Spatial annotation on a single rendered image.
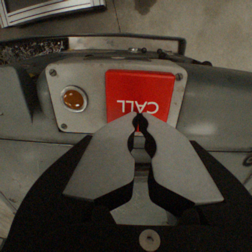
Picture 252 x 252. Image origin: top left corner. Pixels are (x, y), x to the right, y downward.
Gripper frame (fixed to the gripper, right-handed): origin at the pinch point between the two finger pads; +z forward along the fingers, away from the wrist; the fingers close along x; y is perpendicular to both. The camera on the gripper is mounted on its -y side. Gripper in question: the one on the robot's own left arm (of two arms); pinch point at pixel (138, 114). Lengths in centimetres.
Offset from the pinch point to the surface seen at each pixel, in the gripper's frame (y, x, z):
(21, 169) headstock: 12.1, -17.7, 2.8
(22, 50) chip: -2, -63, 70
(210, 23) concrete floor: -25, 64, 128
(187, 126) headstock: 2.6, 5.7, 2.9
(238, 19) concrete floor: -33, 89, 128
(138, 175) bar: 8.7, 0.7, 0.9
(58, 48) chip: -1, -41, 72
